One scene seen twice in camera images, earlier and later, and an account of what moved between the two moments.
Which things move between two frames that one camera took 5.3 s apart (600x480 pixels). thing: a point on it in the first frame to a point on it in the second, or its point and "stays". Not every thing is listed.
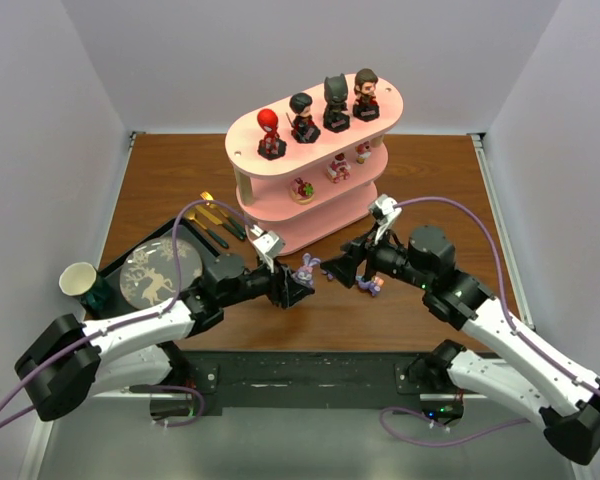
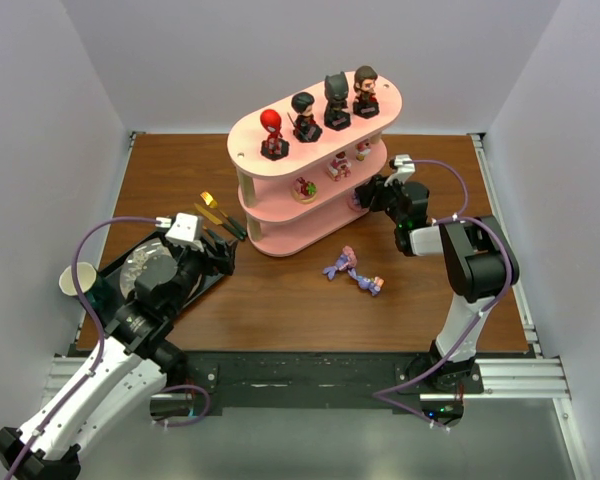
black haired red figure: x=304 y=127 stays
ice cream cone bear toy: x=363 y=151 stays
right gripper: x=358 y=256 to x=380 y=191
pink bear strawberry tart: x=301 y=191 stays
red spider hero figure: x=271 y=147 stays
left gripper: x=281 y=286 to x=206 y=251
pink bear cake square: x=339 y=168 stays
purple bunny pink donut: x=305 y=271 to x=353 y=201
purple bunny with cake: x=374 y=285 stays
